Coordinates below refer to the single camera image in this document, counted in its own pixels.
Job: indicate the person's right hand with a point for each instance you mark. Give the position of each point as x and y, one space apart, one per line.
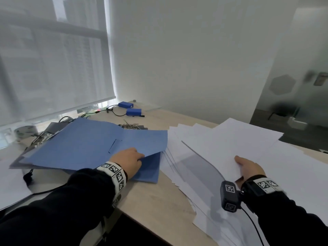
251 170

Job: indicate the person's left hand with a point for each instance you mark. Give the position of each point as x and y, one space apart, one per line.
128 162

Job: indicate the blue folder with inner slot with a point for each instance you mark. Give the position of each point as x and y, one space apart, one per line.
82 146

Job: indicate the pile of white paper sheets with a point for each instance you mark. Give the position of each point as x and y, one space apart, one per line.
302 176

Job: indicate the person's right forearm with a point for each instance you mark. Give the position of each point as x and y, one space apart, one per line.
294 222

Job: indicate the person's left forearm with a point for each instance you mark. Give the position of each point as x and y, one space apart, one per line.
56 210

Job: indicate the white wristband with black markers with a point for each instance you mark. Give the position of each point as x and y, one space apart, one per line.
115 175
264 185

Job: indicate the blue battery pack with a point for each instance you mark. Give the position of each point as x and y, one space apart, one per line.
133 112
126 105

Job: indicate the white box behind glass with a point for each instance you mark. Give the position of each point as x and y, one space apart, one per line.
297 123

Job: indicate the dark chair behind glass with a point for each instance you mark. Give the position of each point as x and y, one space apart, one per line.
283 110

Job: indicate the gray hexagon sticker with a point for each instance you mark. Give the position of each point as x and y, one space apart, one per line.
282 84

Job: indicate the silver round tin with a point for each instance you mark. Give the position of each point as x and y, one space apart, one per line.
25 131

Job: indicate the white roller blind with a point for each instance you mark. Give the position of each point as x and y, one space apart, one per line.
51 61

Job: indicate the frosted glass door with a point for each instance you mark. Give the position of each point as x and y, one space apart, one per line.
294 48

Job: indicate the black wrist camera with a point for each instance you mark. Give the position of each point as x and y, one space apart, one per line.
230 195

